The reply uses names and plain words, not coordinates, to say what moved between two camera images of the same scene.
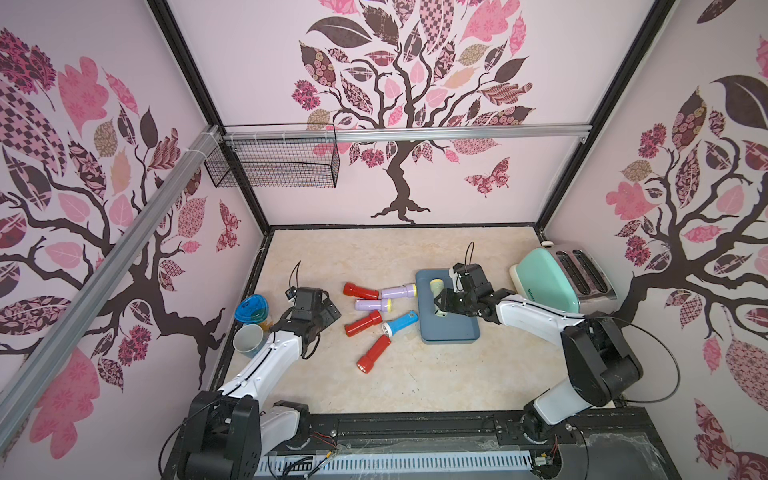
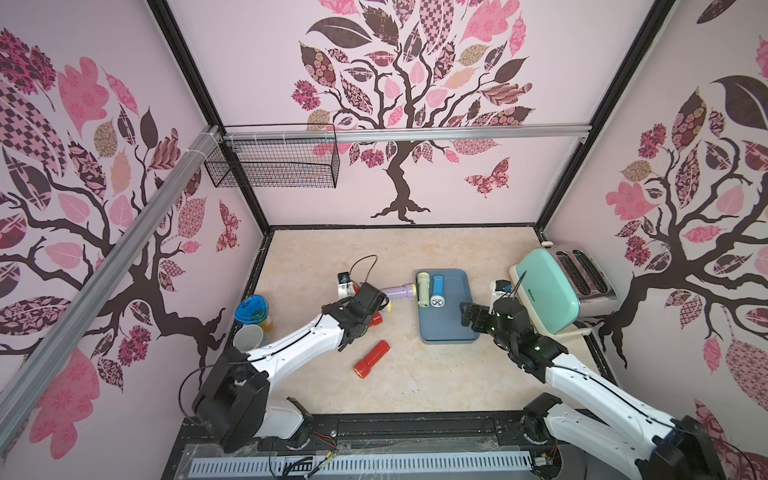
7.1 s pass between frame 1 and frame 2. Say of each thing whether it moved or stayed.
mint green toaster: stayed
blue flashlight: moved
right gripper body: moved
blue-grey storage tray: stayed
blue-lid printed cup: stayed
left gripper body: moved
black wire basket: stayed
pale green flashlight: moved
